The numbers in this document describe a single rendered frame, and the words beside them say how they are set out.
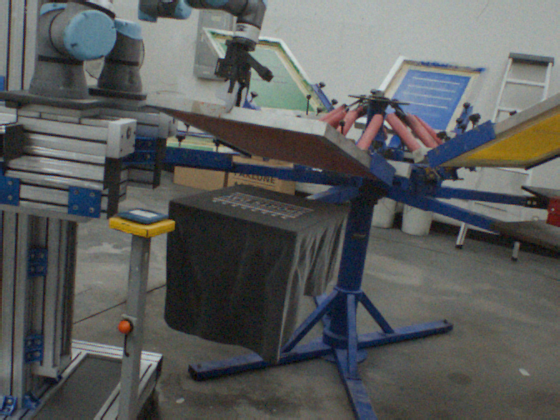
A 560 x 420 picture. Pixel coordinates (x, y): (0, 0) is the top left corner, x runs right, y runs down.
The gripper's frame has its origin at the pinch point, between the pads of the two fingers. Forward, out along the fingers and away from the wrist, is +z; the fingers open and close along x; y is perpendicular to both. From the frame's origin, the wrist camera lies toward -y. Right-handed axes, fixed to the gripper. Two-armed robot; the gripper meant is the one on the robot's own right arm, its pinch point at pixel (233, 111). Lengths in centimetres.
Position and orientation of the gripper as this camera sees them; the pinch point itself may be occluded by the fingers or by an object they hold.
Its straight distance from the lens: 188.5
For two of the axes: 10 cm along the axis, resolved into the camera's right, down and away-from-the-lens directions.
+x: -3.8, -1.1, -9.2
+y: -9.0, -2.1, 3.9
